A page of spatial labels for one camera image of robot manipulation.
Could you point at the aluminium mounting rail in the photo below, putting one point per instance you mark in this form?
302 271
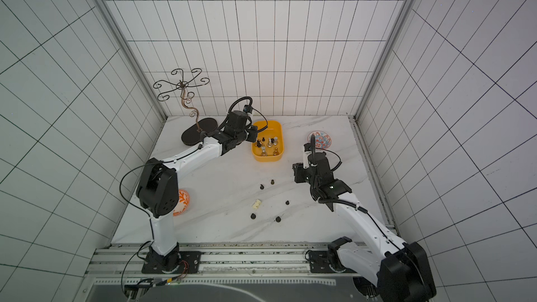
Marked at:
217 260

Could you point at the yellow plastic storage box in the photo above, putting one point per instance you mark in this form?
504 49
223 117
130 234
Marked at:
274 129

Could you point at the dark metal jewelry stand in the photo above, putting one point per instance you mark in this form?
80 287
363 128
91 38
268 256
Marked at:
194 134

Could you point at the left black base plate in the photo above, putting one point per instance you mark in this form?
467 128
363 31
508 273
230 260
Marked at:
174 263

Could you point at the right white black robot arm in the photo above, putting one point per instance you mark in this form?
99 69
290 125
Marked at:
399 271

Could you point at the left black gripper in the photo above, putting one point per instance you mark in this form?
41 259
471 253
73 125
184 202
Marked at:
253 138

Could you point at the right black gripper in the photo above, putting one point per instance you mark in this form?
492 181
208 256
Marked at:
310 155

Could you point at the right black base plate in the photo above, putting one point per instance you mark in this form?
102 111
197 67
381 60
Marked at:
323 262

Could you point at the red blue patterned bowl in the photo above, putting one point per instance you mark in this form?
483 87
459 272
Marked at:
323 140

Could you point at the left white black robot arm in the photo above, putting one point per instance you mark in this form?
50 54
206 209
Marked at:
158 191

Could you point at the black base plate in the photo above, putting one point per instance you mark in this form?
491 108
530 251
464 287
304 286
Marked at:
174 263
323 262

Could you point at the orange white patterned plate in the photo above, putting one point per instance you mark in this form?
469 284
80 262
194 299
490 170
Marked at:
183 203

